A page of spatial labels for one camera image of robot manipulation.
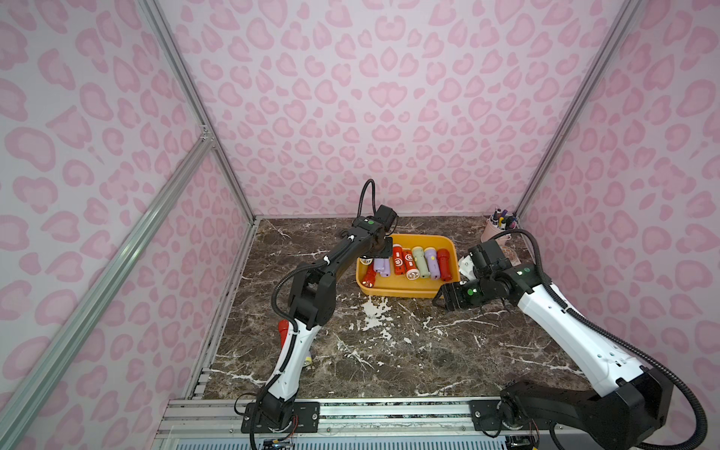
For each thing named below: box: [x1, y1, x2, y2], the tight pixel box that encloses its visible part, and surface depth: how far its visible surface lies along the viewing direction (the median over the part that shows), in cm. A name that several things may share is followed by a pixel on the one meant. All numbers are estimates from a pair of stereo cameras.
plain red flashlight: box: [361, 263, 377, 288], surface depth 99 cm
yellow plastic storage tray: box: [355, 233, 461, 300], surface depth 102 cm
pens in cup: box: [491, 208, 518, 231], surface depth 103 cm
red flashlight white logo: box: [392, 243, 405, 276], surface depth 103 cm
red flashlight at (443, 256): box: [436, 248, 452, 283], surface depth 105 cm
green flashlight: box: [411, 245, 432, 279], surface depth 103 cm
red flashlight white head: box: [402, 247, 421, 282], surface depth 102 cm
